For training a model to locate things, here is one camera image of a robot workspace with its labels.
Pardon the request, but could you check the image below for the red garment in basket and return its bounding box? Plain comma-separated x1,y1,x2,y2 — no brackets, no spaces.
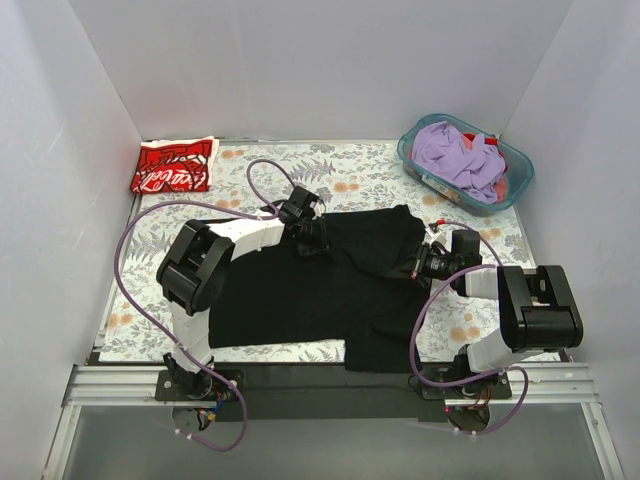
462,132,508,204

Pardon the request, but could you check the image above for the folded red Coca-Cola shirt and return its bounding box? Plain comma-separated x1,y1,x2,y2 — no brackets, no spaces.
130,136,219,195

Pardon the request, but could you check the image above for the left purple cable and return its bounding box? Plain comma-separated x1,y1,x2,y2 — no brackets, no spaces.
113,158,301,452

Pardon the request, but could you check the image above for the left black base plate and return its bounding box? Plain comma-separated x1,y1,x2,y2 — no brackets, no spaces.
154,369,237,402

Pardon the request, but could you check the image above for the purple cable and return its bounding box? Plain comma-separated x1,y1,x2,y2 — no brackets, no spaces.
408,218,529,437
113,158,301,452

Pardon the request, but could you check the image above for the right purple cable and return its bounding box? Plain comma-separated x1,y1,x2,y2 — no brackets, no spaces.
408,218,529,437

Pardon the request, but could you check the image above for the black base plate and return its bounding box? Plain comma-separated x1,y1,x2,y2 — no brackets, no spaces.
414,363,512,401
154,369,237,402

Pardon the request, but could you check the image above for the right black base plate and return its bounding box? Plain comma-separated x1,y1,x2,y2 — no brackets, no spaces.
414,363,512,401

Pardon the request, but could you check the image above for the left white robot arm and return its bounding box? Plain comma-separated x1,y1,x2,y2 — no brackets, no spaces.
156,186,328,400

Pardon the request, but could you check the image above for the black t-shirt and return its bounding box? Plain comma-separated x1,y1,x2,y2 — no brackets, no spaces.
209,205,429,373

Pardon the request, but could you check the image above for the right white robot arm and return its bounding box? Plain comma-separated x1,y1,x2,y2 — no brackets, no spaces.
389,220,584,398

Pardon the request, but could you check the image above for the lilac t-shirt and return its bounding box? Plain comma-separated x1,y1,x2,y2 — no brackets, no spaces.
411,121,484,203

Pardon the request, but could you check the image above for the aluminium mounting rail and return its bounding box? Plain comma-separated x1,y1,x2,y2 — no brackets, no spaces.
62,362,601,406

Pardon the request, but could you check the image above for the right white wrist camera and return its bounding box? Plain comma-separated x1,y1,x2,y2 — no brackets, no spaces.
424,219,446,246

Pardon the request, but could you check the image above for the teal plastic basket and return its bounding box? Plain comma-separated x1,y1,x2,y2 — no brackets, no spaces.
397,114,534,216

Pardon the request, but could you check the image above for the floral table mat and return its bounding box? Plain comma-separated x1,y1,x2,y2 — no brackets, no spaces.
95,143,534,363

